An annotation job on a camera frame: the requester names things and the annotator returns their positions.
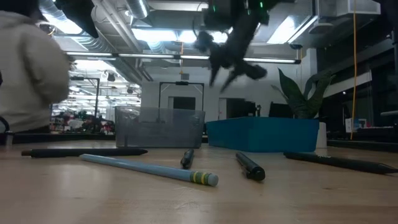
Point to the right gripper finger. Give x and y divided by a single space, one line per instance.
231 79
214 73

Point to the light blue pencil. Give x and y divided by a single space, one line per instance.
149 169

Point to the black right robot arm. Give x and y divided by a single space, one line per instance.
236 11

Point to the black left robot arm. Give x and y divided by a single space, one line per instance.
81 15

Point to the black monitor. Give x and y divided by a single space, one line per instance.
280 110

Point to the blue plastic bin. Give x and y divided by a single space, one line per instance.
264 133

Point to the green leafy plant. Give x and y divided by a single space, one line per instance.
295 96

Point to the long ceiling light bar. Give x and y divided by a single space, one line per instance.
140 56

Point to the grey translucent plastic bin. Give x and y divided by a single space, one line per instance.
158 127

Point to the white ledge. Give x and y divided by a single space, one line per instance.
351 82

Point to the black pen with white print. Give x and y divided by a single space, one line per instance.
342 162

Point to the dark background table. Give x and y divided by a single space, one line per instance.
62 137
363 145

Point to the grey background bar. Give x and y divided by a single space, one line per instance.
390 113

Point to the person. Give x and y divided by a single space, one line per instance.
31 77

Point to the black background rig frame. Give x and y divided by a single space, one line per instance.
182 83
97 93

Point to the silver round duct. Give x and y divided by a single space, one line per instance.
136 7

